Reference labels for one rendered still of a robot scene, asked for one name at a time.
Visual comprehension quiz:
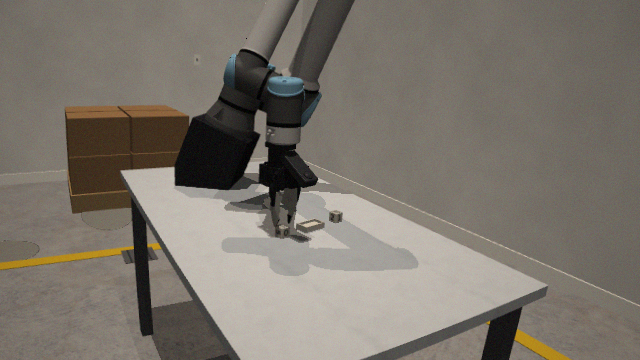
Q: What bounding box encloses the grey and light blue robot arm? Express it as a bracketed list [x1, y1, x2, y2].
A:
[205, 0, 355, 188]

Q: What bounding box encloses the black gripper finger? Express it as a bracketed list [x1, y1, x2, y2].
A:
[281, 182, 301, 223]
[264, 177, 283, 227]

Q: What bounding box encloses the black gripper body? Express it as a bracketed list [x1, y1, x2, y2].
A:
[259, 142, 297, 191]

